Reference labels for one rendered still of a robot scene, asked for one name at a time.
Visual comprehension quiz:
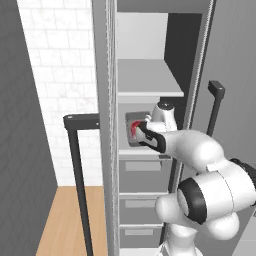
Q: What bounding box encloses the grey meat container with steak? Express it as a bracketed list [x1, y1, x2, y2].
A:
[125, 111, 151, 148]

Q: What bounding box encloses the grey freezer rack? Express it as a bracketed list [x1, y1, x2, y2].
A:
[118, 147, 173, 158]
[117, 58, 185, 98]

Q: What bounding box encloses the grey freezer door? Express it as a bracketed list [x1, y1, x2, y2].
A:
[91, 0, 120, 256]

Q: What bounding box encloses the grey freezer drawer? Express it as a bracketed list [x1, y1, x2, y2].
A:
[119, 195, 169, 226]
[119, 226, 165, 249]
[118, 158, 173, 194]

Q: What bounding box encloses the grey freezer cabinet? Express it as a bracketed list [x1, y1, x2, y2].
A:
[114, 0, 216, 256]

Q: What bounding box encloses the grey fridge door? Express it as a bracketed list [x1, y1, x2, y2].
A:
[173, 0, 256, 256]

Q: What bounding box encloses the black fridge door handle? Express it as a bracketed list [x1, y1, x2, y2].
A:
[205, 80, 226, 138]

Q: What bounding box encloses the black freezer door handle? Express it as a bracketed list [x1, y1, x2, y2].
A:
[62, 113, 101, 256]

